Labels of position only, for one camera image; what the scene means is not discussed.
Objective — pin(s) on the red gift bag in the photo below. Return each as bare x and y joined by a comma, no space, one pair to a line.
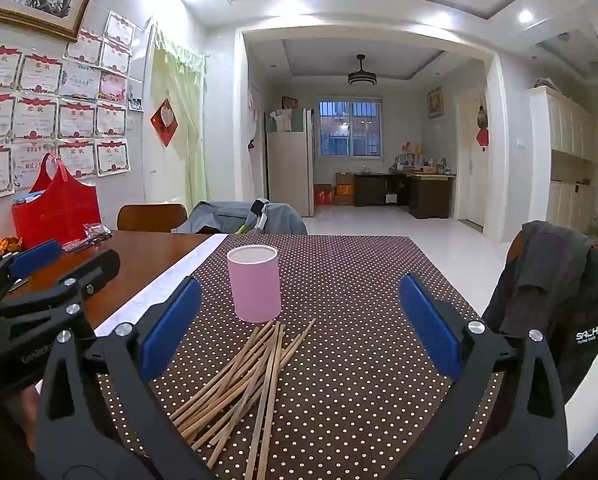
62,208

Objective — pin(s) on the red diamond wall decoration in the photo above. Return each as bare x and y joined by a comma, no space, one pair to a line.
165,122

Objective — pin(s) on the wooden chopstick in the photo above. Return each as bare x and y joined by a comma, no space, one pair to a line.
221,432
235,370
265,430
272,363

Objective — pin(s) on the black ceiling lamp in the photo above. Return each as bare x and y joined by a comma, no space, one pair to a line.
362,76

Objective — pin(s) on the brown polka dot mat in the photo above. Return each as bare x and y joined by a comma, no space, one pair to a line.
355,395

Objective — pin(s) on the brown wooden chair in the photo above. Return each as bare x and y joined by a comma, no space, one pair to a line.
159,218

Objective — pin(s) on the pink cylindrical cup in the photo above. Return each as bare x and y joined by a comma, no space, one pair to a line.
255,283

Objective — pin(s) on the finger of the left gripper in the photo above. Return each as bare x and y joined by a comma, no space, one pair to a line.
74,288
16,267

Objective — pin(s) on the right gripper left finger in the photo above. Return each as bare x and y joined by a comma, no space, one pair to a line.
75,436

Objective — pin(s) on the plastic wrapped packet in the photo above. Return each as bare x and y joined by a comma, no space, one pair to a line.
94,233

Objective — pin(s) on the beige refrigerator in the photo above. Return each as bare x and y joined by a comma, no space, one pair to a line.
289,138

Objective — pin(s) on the dark jacket on chair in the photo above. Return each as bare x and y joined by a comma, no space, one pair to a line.
550,284

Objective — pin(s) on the dark wooden desk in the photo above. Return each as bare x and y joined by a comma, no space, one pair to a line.
425,196

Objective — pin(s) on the grey jacket on chair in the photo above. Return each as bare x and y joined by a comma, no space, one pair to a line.
260,217

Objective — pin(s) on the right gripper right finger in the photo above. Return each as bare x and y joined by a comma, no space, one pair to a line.
504,414

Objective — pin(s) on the green curtain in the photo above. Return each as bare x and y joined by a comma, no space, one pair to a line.
178,77

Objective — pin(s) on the barred window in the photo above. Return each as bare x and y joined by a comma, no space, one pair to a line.
350,128

